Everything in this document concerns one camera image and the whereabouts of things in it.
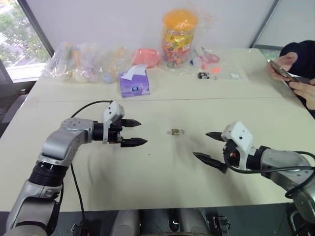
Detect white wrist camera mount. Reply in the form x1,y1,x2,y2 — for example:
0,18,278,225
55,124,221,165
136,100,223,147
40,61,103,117
220,120,254,171
102,100,125,145

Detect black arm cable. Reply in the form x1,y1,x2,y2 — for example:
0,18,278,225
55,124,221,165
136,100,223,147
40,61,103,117
227,150,315,199
69,100,114,223

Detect purple tissue box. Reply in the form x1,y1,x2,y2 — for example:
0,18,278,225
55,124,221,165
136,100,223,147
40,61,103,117
119,64,151,99

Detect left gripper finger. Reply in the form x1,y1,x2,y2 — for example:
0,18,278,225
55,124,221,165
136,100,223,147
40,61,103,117
122,119,142,128
120,137,148,148

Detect candy jar with orange lid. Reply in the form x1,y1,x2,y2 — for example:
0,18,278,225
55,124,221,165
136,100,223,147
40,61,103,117
160,9,199,71

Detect dark smartphone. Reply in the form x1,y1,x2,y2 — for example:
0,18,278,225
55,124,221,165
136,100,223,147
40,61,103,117
268,59,313,85

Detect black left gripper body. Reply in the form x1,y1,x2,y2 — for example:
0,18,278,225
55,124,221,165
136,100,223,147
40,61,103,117
107,117,124,145

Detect person's right hand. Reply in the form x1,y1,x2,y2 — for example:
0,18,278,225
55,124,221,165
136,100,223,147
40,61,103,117
267,51,299,81

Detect grey rounded shape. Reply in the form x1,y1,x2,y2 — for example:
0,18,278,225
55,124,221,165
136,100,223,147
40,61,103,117
115,209,141,236

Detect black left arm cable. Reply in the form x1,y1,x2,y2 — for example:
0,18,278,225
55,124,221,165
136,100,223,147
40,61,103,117
69,100,114,223

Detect black metal bracket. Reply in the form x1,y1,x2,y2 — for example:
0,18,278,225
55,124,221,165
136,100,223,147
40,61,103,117
71,221,87,236
212,215,231,236

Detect pink items in plastic bag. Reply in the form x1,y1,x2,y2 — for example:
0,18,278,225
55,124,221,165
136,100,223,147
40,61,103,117
199,47,221,64

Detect grey window frame post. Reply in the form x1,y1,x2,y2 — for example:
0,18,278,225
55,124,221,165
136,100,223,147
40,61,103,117
248,0,282,49

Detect clear bag of toys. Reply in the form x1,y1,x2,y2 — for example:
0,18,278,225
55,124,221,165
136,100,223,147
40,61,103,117
41,41,125,85

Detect pink plastic bowl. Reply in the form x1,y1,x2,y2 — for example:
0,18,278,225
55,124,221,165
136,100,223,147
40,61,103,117
132,48,159,69

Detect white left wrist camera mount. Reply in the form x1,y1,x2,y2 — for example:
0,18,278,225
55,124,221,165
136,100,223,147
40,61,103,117
102,100,125,145

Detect black window frame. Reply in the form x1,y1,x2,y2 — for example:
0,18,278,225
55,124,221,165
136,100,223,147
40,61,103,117
0,0,55,86

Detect clear plastic bag around jar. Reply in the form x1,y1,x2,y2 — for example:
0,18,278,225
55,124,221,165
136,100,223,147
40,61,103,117
158,1,219,76

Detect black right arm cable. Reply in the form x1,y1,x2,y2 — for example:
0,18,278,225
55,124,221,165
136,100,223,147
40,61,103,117
227,150,315,199

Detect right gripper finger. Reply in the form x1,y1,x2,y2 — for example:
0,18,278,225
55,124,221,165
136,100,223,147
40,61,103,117
205,131,225,142
192,152,229,175

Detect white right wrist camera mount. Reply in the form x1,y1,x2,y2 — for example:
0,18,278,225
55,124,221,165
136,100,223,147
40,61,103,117
220,120,254,171

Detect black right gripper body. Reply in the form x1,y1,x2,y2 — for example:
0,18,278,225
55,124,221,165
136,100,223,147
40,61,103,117
222,139,241,171

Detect person's left hand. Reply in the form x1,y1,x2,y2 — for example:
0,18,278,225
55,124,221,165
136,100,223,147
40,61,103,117
288,81,315,99

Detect person's dark jacket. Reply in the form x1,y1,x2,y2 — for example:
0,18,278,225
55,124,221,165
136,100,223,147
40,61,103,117
279,40,315,111

